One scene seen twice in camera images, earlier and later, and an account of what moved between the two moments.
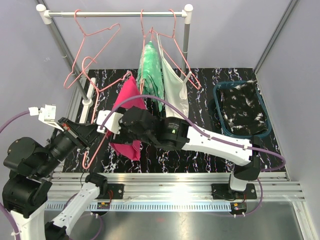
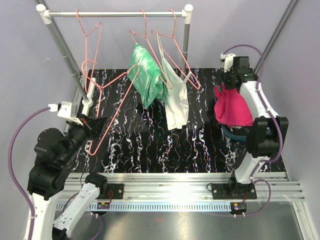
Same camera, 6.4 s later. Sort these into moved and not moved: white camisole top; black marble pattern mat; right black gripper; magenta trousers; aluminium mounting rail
Moved: right black gripper; magenta trousers
Not moved: white camisole top; aluminium mounting rail; black marble pattern mat
